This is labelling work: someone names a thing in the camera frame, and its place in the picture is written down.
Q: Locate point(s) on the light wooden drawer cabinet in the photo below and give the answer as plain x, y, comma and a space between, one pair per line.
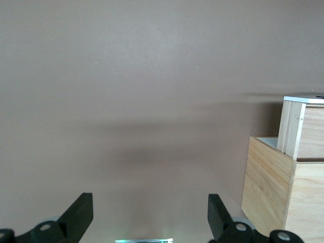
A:
265, 189

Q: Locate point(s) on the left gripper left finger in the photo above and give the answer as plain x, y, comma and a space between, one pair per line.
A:
78, 215

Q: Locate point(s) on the brown table cover sheet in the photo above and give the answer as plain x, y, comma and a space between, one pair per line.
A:
126, 76

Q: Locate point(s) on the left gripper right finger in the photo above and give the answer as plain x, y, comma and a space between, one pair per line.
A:
217, 217

